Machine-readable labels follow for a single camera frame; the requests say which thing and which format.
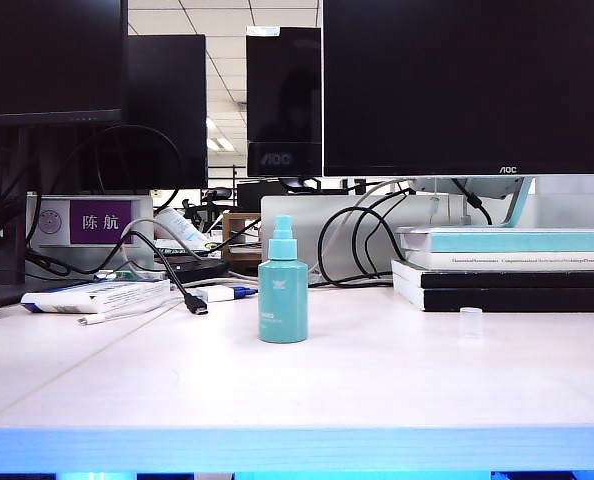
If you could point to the clear plastic sprayer lid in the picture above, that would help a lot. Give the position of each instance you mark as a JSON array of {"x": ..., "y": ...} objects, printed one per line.
[{"x": 471, "y": 320}]

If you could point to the white adapter with blue plug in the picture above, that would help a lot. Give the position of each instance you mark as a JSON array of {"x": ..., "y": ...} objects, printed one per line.
[{"x": 219, "y": 293}]

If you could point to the black monitor stand foot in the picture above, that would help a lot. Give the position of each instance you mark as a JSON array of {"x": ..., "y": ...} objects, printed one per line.
[{"x": 298, "y": 184}]

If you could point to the narrow black AOC monitor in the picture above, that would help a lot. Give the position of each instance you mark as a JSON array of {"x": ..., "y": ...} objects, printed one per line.
[{"x": 283, "y": 90}]

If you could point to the white and blue carton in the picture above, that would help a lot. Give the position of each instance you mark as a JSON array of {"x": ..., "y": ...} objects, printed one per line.
[{"x": 94, "y": 297}]

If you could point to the silver monitor stand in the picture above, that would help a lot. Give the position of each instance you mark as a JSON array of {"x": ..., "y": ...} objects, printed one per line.
[{"x": 520, "y": 201}]

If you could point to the small dark background monitor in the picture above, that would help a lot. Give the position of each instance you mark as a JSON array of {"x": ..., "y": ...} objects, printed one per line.
[{"x": 258, "y": 196}]

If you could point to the teal spray bottle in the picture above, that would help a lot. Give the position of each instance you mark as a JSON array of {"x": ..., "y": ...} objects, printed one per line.
[{"x": 282, "y": 300}]

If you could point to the dark monitor stand column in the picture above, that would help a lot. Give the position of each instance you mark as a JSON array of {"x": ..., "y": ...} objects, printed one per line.
[{"x": 3, "y": 167}]

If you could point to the white spine book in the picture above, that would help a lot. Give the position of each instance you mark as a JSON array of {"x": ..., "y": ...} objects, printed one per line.
[{"x": 477, "y": 261}]

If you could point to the teal spine book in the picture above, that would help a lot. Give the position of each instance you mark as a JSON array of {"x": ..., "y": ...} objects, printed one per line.
[{"x": 517, "y": 242}]

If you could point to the black monitor with button row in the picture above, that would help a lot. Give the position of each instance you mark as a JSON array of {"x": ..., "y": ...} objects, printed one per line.
[{"x": 47, "y": 55}]

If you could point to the large black AOC monitor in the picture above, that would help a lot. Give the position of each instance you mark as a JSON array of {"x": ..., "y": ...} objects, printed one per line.
[{"x": 467, "y": 85}]

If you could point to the wooden box frame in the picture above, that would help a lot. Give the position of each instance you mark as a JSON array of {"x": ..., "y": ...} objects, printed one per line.
[{"x": 240, "y": 216}]

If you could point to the purple and white name sign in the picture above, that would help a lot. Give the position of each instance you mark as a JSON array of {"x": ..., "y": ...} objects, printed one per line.
[{"x": 99, "y": 222}]

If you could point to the grey desk partition panel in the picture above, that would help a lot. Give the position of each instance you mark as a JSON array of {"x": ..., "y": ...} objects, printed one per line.
[{"x": 337, "y": 210}]

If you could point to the black office chair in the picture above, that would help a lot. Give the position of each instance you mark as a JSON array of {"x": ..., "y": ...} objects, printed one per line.
[{"x": 218, "y": 194}]

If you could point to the white cream tube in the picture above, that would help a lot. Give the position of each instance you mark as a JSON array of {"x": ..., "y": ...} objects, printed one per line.
[{"x": 178, "y": 225}]

